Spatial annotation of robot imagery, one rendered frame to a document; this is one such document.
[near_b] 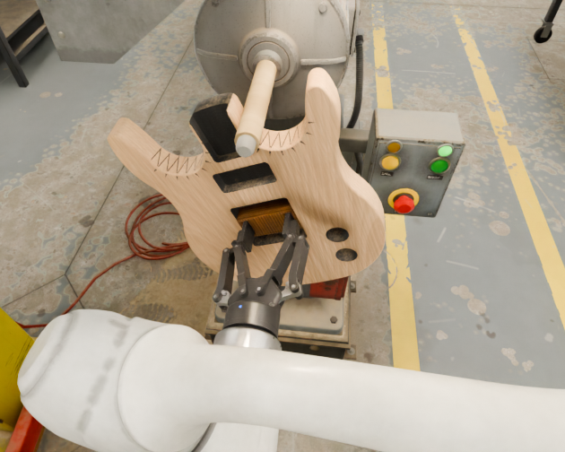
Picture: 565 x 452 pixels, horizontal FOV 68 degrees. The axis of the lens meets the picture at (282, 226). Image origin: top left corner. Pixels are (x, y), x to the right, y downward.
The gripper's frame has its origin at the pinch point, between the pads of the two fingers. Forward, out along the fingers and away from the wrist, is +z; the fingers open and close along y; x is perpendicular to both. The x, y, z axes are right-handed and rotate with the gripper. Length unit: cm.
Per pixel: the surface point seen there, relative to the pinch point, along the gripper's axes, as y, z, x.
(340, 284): -8, 33, -66
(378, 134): 18.4, 18.3, -1.0
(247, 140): 5.9, -3.9, 19.0
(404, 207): 20.1, 14.6, -16.9
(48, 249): -148, 64, -54
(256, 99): 6.0, 4.3, 19.6
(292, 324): -26, 23, -73
